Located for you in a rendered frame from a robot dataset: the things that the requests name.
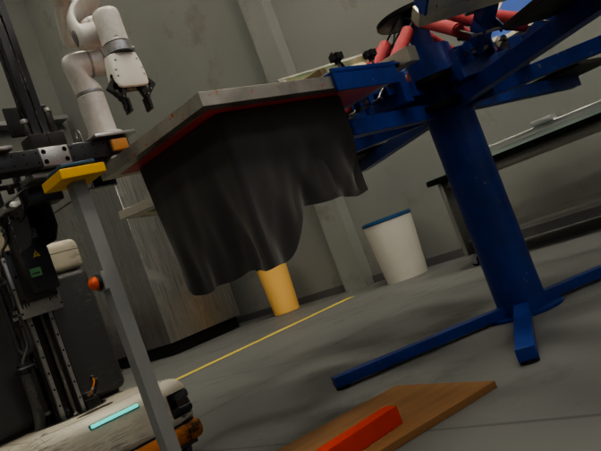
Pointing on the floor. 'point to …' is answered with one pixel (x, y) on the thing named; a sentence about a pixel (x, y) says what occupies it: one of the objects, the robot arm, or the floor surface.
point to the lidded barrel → (396, 246)
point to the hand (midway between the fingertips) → (138, 106)
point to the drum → (279, 289)
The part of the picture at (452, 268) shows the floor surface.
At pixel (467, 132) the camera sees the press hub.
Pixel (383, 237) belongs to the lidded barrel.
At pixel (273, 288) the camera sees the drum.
